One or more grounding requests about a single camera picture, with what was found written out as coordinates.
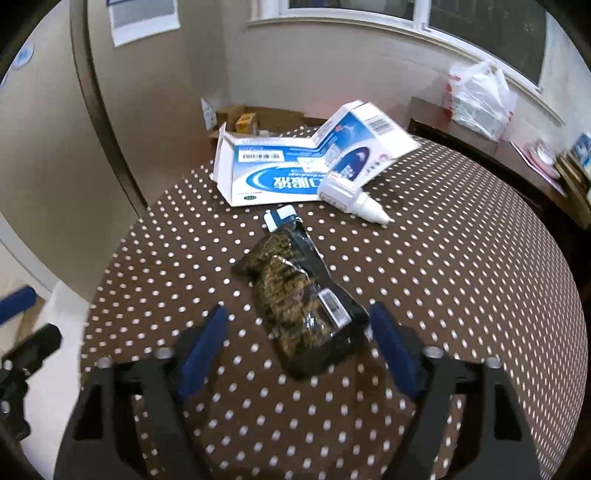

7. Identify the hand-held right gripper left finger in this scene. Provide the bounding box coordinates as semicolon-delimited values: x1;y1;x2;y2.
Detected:
53;305;232;480

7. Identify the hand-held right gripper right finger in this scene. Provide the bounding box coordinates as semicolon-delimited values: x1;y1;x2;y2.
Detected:
368;301;541;480

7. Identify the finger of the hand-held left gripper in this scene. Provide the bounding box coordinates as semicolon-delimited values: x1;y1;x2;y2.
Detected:
0;323;63;376
0;285;37;326

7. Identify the black snack packet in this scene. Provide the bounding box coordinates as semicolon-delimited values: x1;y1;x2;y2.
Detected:
231;220;372;381

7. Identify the round table with patterned cloth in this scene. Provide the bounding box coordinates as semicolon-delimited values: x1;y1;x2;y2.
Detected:
78;124;583;480

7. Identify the small blue white wrapper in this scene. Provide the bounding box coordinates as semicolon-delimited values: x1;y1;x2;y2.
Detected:
264;206;300;232

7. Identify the white dropper bottle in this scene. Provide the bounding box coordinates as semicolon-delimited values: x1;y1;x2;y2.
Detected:
318;171;392;226

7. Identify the flattened blue white box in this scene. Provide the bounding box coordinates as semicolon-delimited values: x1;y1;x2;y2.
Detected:
211;122;342;207

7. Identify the blue white medicine box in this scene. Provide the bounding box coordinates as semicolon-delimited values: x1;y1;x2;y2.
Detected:
311;100;422;195

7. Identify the dark wooden sideboard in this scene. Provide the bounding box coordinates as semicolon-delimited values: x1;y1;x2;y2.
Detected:
409;97;591;241

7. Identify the pink mat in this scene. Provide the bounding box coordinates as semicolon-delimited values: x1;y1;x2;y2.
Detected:
510;138;566;195

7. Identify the wooden shelf unit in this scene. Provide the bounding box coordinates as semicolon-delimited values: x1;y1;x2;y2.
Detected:
553;152;591;219

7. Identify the cardboard box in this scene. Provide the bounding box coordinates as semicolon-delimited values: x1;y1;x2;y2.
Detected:
208;105;305;145

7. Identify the white plastic bag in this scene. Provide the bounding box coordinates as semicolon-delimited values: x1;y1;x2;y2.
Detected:
445;60;517;141

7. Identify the row of colourful boxes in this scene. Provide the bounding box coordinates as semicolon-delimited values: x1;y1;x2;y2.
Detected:
566;131;591;178

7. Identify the white framed window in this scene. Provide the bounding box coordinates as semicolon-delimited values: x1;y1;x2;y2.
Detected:
247;0;566;123

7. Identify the round wall sticker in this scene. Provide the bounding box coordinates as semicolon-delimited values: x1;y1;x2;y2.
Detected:
11;46;36;70

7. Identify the white blue wall poster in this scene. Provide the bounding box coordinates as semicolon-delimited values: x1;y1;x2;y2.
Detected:
106;0;179;47

